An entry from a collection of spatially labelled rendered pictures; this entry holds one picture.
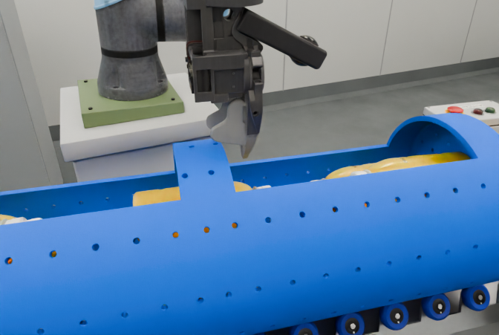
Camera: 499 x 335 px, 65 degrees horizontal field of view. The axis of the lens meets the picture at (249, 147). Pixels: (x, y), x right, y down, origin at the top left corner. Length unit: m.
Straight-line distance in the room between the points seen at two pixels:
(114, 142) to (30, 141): 1.34
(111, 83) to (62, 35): 2.38
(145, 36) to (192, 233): 0.49
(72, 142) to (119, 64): 0.19
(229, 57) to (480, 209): 0.38
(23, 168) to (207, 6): 1.83
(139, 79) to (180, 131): 0.14
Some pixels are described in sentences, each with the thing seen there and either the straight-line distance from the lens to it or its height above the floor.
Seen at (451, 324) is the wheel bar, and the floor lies 0.92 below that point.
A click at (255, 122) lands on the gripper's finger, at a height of 1.29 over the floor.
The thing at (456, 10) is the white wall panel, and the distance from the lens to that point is 4.95.
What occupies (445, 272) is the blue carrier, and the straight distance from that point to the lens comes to 0.61.
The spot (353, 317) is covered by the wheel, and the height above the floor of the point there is 0.98.
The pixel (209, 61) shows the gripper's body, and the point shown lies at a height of 1.37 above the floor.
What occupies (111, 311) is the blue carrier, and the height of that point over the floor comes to 1.13.
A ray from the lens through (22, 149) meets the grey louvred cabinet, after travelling 2.14.
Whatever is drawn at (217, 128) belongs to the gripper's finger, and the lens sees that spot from 0.48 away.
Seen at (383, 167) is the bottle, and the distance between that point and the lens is 0.63.
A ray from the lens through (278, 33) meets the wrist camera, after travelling 0.46.
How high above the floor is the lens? 1.49
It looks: 29 degrees down
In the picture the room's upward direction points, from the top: straight up
